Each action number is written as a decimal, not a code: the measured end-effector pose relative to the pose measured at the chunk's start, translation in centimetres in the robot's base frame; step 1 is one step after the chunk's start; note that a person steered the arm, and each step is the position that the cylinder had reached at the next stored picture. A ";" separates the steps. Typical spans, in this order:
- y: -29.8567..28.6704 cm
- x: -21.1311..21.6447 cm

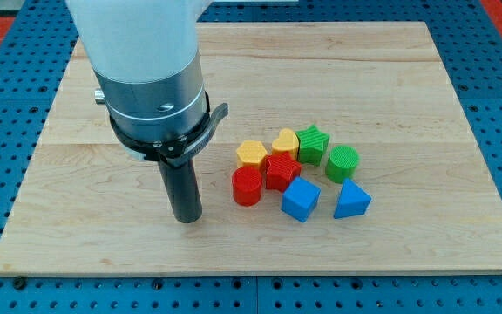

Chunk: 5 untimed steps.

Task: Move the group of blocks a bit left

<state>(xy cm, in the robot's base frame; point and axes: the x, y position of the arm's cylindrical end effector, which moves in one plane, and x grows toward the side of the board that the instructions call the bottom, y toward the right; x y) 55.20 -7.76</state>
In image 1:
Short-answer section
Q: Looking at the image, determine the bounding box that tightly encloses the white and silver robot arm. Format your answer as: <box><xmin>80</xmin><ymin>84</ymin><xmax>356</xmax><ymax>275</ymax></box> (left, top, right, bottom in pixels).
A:
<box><xmin>66</xmin><ymin>0</ymin><xmax>210</xmax><ymax>142</ymax></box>

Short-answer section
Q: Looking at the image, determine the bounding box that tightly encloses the yellow hexagon block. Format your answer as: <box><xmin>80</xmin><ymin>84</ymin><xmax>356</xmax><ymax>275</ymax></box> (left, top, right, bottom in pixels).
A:
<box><xmin>235</xmin><ymin>140</ymin><xmax>268</xmax><ymax>171</ymax></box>

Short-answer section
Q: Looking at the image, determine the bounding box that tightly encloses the red cylinder block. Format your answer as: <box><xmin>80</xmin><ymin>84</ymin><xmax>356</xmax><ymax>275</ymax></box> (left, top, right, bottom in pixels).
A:
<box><xmin>232</xmin><ymin>167</ymin><xmax>262</xmax><ymax>207</ymax></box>

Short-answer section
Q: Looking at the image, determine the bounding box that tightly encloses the red star block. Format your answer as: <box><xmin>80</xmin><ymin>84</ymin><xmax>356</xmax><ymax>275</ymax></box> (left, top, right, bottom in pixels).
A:
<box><xmin>266</xmin><ymin>153</ymin><xmax>302</xmax><ymax>193</ymax></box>

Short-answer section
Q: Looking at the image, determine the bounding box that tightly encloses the yellow heart block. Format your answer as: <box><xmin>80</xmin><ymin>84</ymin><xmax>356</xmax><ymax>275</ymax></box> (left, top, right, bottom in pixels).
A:
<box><xmin>271</xmin><ymin>128</ymin><xmax>300</xmax><ymax>160</ymax></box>

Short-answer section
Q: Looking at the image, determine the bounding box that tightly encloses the green star block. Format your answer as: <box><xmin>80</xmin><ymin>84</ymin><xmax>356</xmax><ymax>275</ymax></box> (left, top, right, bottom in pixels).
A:
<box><xmin>295</xmin><ymin>124</ymin><xmax>330</xmax><ymax>166</ymax></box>

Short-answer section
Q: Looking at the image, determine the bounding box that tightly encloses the blue cube block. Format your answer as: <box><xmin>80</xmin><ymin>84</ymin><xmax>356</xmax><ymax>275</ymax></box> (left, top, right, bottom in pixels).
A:
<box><xmin>281</xmin><ymin>177</ymin><xmax>321</xmax><ymax>222</ymax></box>

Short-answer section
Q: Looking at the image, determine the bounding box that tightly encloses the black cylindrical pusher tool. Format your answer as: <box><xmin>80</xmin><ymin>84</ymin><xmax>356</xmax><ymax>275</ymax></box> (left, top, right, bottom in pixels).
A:
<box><xmin>158</xmin><ymin>160</ymin><xmax>202</xmax><ymax>223</ymax></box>

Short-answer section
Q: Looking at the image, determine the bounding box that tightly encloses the green cylinder block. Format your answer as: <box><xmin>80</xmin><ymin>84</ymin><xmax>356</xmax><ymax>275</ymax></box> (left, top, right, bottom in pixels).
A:
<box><xmin>325</xmin><ymin>145</ymin><xmax>360</xmax><ymax>183</ymax></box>

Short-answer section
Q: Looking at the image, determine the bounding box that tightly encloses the blue triangle block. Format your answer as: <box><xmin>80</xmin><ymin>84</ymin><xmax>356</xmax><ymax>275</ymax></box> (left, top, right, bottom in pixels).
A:
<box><xmin>333</xmin><ymin>179</ymin><xmax>372</xmax><ymax>219</ymax></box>

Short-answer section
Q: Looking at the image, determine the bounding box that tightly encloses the light wooden board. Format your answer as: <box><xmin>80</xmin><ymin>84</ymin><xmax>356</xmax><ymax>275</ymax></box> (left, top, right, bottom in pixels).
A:
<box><xmin>0</xmin><ymin>22</ymin><xmax>502</xmax><ymax>277</ymax></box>

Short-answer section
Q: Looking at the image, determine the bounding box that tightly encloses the black clamp ring with lever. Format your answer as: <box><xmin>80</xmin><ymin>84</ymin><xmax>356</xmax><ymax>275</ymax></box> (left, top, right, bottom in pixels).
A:
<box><xmin>109</xmin><ymin>91</ymin><xmax>229</xmax><ymax>169</ymax></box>

